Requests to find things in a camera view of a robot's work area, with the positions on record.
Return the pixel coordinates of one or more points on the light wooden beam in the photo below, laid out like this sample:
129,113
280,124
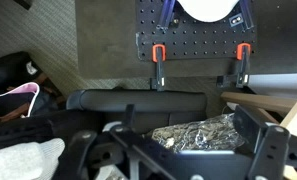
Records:
258,101

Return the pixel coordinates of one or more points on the crinkled clear plastic bag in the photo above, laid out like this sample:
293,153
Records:
201,133

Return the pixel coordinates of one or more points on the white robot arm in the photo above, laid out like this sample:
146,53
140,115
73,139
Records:
206,9

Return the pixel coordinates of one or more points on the black bag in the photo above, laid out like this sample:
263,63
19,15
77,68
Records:
8,68

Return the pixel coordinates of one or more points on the light grey hoodie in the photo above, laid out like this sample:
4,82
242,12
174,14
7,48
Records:
21,160

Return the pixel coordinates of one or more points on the orange black bar clamp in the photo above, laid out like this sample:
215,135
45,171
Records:
159,63
242,63

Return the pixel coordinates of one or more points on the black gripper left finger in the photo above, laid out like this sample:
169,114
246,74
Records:
84,150

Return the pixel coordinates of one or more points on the pink trimmed bag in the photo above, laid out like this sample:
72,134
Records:
8,100

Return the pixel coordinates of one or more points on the black office chair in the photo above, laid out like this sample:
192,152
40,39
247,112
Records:
138,100

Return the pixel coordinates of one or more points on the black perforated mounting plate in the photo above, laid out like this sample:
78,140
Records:
198,43

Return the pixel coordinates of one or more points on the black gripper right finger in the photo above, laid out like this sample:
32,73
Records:
271,150

